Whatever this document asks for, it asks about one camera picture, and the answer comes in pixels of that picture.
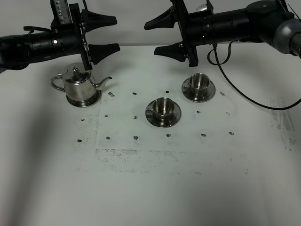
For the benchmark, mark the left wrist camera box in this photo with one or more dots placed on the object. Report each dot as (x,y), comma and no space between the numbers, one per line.
(61,12)

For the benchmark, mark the stainless steel teacup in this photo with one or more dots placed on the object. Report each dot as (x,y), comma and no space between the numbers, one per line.
(160,108)
(197,83)

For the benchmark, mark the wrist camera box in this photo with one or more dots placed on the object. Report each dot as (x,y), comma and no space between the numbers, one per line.
(61,12)
(206,7)

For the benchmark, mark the near steel saucer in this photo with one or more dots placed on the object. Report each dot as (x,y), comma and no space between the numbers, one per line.
(165,123)

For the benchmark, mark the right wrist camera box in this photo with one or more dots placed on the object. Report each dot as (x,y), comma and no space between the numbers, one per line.
(206,7)

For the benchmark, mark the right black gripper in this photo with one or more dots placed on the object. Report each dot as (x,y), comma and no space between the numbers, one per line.
(194,29)

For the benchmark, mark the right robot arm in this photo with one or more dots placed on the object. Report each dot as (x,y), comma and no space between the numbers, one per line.
(267,21)

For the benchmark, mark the stainless steel teapot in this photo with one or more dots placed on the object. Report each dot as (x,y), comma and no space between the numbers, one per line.
(76,82)

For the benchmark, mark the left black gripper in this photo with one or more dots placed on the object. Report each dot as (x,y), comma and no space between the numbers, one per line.
(69,39)

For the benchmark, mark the far steel saucer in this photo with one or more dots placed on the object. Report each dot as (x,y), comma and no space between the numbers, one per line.
(207,95)

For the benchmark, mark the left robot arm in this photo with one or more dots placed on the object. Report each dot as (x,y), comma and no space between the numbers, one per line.
(18,51)

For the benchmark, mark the far stainless steel teacup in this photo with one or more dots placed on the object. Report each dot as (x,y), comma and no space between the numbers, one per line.
(197,83)

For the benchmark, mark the near stainless steel teacup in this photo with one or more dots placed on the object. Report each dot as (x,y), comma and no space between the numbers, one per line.
(160,108)

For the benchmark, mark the teapot steel saucer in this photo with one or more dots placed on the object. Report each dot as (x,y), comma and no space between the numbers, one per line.
(86,103)

